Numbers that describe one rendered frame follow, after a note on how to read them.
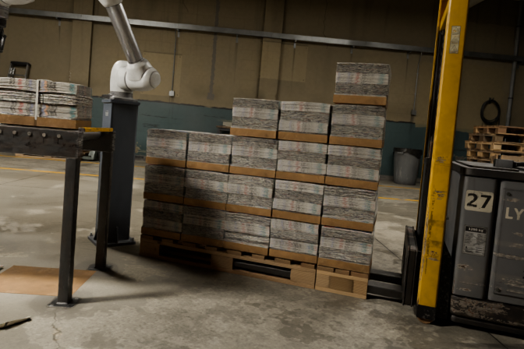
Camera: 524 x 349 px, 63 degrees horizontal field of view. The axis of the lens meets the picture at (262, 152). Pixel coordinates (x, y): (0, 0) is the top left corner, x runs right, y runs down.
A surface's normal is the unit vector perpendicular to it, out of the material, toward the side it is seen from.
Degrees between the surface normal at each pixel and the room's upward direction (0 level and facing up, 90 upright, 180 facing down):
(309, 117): 90
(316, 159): 90
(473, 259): 90
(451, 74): 90
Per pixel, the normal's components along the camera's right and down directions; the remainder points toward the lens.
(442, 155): -0.30, 0.03
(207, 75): 0.04, 0.06
